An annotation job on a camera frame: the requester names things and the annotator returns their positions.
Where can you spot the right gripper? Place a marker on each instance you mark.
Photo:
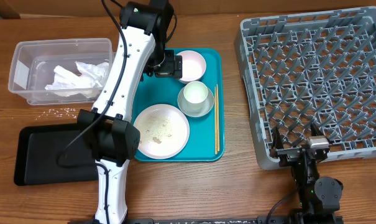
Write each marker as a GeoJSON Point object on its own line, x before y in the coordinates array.
{"type": "Point", "coordinates": [288, 154]}

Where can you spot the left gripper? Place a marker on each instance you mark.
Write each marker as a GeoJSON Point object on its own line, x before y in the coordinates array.
{"type": "Point", "coordinates": [173, 65]}

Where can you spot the pale green cup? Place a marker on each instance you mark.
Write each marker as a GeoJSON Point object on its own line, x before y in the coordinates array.
{"type": "Point", "coordinates": [195, 93]}

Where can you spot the large white plate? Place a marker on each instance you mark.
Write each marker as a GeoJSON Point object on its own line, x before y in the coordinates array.
{"type": "Point", "coordinates": [164, 131]}

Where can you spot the white napkin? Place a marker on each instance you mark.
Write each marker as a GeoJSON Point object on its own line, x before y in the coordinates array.
{"type": "Point", "coordinates": [66, 80]}
{"type": "Point", "coordinates": [92, 76]}

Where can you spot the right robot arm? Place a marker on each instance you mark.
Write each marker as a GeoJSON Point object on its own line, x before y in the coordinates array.
{"type": "Point", "coordinates": [319, 196]}

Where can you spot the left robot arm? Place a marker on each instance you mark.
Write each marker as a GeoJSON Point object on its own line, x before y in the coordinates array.
{"type": "Point", "coordinates": [106, 128]}

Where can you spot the grey dishwasher rack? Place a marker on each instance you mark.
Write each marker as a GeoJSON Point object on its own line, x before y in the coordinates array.
{"type": "Point", "coordinates": [311, 68]}

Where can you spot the pink white bowl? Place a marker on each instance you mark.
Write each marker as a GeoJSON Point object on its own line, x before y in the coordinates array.
{"type": "Point", "coordinates": [193, 66]}

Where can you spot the grey green saucer bowl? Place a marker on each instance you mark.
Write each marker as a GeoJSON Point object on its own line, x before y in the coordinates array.
{"type": "Point", "coordinates": [205, 109]}

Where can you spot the left wooden chopstick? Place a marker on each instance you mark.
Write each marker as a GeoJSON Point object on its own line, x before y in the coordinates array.
{"type": "Point", "coordinates": [216, 118]}

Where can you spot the wooden chopstick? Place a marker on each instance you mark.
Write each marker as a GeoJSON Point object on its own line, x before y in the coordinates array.
{"type": "Point", "coordinates": [216, 118]}
{"type": "Point", "coordinates": [218, 121]}

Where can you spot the right wooden chopstick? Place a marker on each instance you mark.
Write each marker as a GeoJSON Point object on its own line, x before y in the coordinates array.
{"type": "Point", "coordinates": [218, 121]}

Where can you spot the teal serving tray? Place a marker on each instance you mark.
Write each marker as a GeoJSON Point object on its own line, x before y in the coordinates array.
{"type": "Point", "coordinates": [201, 144]}

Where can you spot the spilled rice grains on table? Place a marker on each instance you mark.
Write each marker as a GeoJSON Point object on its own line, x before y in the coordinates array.
{"type": "Point", "coordinates": [55, 113]}

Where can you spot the clear plastic bin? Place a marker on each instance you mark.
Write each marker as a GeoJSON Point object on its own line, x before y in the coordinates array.
{"type": "Point", "coordinates": [26, 52]}

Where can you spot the black plastic tray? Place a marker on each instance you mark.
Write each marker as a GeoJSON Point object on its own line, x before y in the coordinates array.
{"type": "Point", "coordinates": [37, 151]}

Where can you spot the cardboard backdrop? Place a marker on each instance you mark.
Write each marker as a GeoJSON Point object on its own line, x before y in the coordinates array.
{"type": "Point", "coordinates": [14, 9]}

